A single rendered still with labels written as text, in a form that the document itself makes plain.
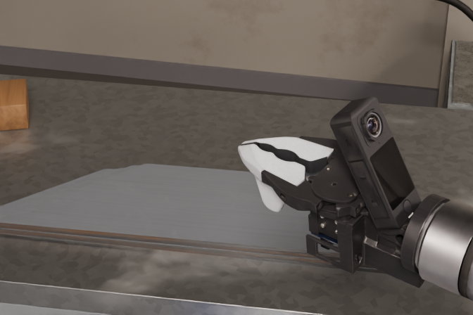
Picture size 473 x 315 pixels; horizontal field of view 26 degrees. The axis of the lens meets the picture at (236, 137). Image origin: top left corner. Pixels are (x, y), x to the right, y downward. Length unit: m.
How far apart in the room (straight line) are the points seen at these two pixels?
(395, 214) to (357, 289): 0.57
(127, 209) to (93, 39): 2.69
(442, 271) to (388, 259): 0.08
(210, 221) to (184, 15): 2.58
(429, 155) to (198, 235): 0.46
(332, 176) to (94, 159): 0.86
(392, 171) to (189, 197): 0.73
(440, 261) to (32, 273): 0.77
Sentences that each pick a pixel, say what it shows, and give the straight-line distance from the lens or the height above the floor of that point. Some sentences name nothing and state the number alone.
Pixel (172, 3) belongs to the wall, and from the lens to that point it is 4.06.
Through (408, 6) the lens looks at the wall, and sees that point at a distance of 3.90.
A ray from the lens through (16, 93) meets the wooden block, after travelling 1.86.
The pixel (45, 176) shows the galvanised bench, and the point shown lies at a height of 1.05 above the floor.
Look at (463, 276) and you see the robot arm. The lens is 0.88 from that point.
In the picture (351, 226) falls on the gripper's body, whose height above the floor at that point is 1.44.
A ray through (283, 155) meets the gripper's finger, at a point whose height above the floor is 1.45.
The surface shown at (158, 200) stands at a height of 1.07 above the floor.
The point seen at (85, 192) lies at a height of 1.07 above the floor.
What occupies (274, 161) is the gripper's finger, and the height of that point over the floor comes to 1.46.
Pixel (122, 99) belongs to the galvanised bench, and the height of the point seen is 1.05.
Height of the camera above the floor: 1.98
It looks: 31 degrees down
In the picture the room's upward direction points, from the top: straight up
